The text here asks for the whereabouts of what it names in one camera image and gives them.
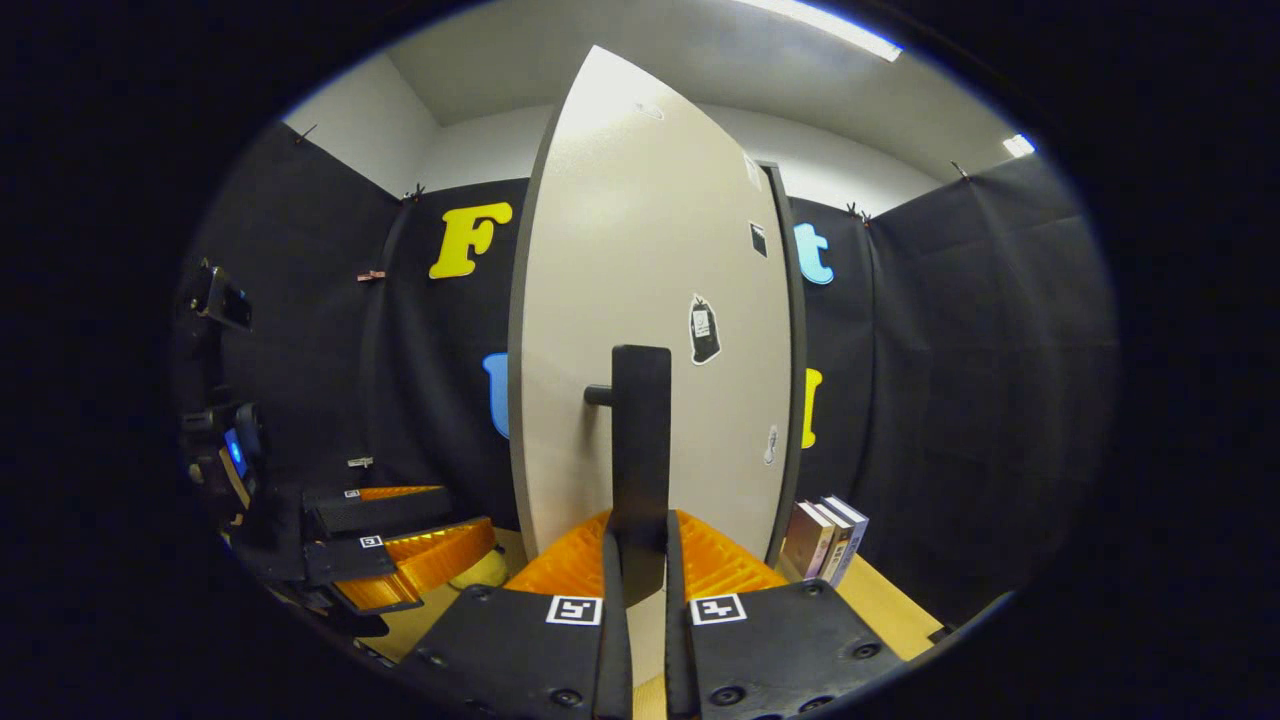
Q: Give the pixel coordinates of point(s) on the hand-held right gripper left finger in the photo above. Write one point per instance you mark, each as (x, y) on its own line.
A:
(617, 650)

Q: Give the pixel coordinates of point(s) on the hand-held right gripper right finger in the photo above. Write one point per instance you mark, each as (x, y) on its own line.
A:
(678, 650)

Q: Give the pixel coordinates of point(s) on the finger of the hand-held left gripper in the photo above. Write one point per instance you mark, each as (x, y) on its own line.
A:
(430, 560)
(400, 510)

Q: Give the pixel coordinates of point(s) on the beige cabinet door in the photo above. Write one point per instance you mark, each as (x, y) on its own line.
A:
(600, 250)

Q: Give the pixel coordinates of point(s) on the black backdrop cloth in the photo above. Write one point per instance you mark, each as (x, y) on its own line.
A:
(950, 400)

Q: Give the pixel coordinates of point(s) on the small ceiling light panel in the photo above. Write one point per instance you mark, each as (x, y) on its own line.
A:
(1019, 146)

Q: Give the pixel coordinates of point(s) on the long ceiling light panel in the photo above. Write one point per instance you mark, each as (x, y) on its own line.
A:
(830, 25)

